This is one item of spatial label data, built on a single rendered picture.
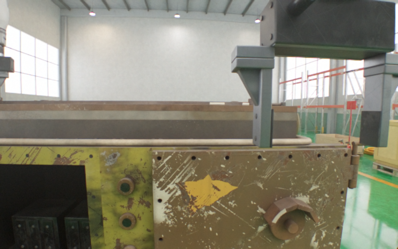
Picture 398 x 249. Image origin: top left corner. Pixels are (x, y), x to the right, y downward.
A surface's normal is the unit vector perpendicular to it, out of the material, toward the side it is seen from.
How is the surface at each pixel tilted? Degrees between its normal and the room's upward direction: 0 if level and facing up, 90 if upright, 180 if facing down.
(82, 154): 90
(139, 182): 90
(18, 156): 90
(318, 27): 90
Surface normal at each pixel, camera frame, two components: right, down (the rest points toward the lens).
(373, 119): -1.00, -0.01
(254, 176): 0.07, 0.08
